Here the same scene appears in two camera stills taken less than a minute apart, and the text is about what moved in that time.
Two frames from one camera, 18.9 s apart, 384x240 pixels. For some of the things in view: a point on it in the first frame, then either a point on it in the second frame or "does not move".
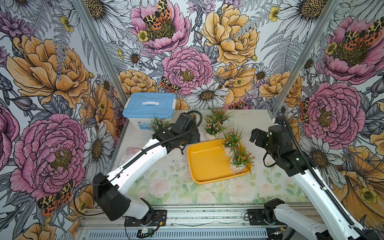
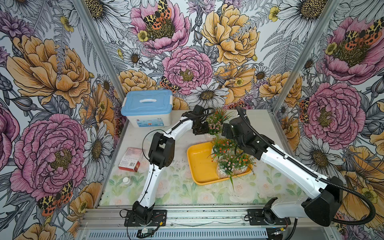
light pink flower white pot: x=212 y=127 does not move
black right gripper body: x=263 y=142 → x=230 y=134
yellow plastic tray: x=208 y=162 does not move
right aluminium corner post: x=329 y=13 does not move
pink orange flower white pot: x=230 y=142 → x=232 y=165
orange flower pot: x=240 y=160 → x=221 y=147
